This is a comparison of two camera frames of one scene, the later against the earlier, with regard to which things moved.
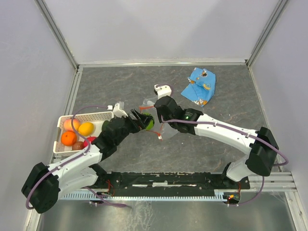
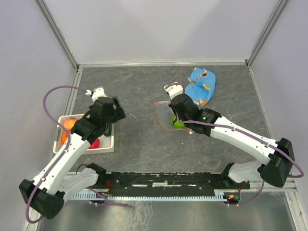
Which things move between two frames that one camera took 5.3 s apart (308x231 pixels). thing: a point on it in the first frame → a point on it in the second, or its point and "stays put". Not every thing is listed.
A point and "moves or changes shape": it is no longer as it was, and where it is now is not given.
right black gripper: x=160 y=117 → x=175 y=112
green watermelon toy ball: x=151 y=123 moves or changes shape
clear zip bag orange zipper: x=162 y=130 moves or changes shape
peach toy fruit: x=68 y=124 stays put
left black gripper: x=139 y=124 → x=118 y=113
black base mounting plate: x=111 y=183 stays put
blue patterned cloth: x=202 y=86 stays put
